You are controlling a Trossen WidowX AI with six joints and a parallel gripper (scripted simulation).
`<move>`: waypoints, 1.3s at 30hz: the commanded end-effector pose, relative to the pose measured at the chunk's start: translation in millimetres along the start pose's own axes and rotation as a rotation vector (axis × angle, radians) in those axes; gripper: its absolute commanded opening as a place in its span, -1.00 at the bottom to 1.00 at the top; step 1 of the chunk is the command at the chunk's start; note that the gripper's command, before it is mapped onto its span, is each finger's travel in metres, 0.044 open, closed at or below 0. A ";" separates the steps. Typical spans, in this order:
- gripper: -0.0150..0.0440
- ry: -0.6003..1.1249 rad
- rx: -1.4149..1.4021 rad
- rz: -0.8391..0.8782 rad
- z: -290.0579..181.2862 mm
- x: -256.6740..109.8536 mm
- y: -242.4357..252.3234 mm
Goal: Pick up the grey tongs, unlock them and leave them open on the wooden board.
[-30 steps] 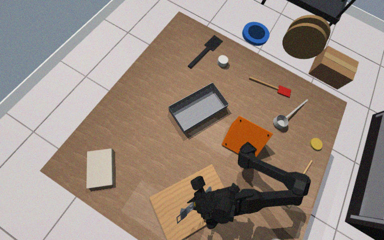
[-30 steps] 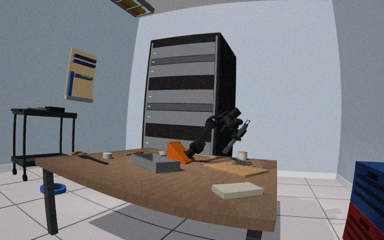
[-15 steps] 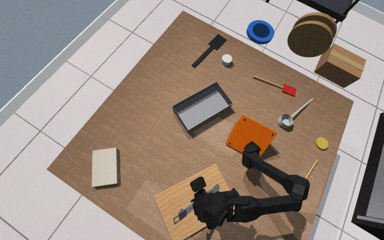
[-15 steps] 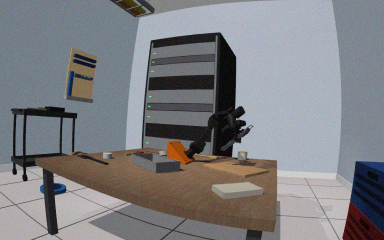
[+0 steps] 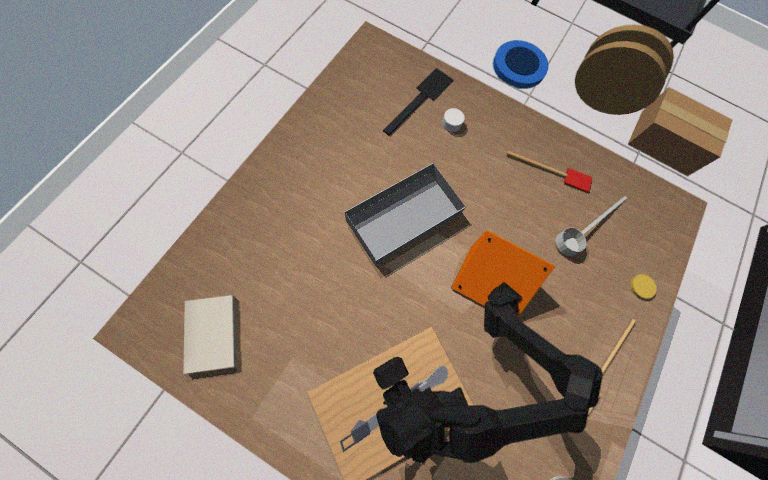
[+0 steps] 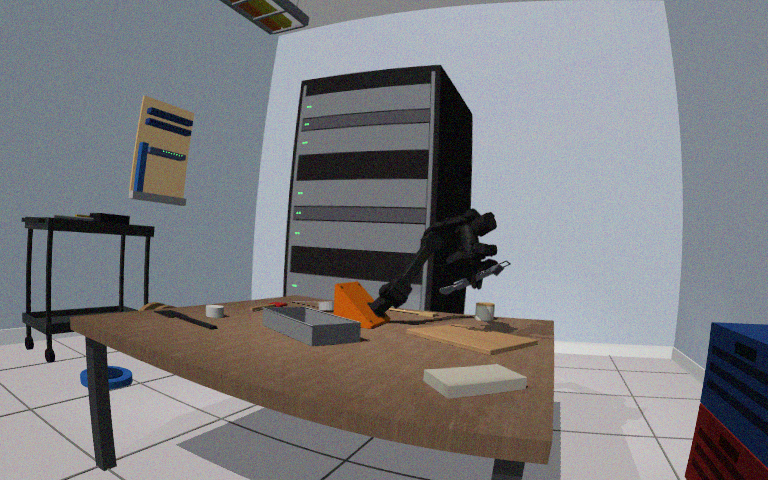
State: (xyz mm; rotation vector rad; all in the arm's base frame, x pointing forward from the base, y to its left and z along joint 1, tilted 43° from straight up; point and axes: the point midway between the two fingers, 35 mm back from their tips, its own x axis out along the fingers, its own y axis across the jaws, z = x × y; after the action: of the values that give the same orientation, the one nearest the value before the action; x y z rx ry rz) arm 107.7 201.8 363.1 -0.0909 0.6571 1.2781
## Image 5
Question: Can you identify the black spatula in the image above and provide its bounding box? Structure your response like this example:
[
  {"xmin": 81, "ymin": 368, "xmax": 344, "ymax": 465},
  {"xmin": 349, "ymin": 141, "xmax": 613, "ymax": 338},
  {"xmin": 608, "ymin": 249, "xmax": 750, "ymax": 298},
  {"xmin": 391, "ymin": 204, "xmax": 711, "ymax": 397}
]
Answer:
[{"xmin": 383, "ymin": 68, "xmax": 454, "ymax": 135}]

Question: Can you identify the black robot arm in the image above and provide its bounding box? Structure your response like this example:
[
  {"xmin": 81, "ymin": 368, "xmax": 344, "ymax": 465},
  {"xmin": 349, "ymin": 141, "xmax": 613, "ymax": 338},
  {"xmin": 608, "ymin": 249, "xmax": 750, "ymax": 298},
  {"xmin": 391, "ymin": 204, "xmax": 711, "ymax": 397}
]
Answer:
[{"xmin": 376, "ymin": 282, "xmax": 602, "ymax": 463}]

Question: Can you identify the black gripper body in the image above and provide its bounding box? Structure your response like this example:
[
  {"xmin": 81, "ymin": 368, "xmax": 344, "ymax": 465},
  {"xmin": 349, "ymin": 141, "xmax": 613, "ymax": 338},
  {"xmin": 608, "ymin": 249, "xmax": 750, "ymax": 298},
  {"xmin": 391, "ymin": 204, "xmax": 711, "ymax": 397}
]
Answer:
[{"xmin": 373, "ymin": 357, "xmax": 433, "ymax": 463}]

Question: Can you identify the red spatula with wooden handle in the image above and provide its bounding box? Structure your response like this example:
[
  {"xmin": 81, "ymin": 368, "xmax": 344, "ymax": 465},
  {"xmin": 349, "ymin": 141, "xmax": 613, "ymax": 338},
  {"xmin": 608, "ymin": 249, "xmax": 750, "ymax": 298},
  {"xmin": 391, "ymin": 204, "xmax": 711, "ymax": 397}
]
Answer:
[{"xmin": 507, "ymin": 151, "xmax": 592, "ymax": 193}]

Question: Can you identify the white short cylinder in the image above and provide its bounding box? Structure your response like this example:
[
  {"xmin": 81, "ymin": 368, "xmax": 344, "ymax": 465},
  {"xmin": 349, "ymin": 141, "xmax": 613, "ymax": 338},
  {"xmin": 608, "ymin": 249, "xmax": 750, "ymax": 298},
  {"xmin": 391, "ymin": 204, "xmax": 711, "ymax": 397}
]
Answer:
[{"xmin": 442, "ymin": 108, "xmax": 465, "ymax": 132}]

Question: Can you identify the grey ladle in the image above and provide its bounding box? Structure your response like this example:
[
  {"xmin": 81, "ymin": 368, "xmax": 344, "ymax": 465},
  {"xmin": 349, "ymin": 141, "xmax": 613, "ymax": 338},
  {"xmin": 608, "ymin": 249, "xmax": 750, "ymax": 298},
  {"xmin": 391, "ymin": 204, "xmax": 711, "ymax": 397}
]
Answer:
[{"xmin": 555, "ymin": 196, "xmax": 626, "ymax": 256}]

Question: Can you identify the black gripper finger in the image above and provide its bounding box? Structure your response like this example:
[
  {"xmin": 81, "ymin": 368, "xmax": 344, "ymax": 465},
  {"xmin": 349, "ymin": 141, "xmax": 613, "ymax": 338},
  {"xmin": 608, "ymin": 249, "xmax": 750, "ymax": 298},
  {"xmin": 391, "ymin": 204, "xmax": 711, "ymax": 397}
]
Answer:
[{"xmin": 383, "ymin": 380, "xmax": 411, "ymax": 407}]

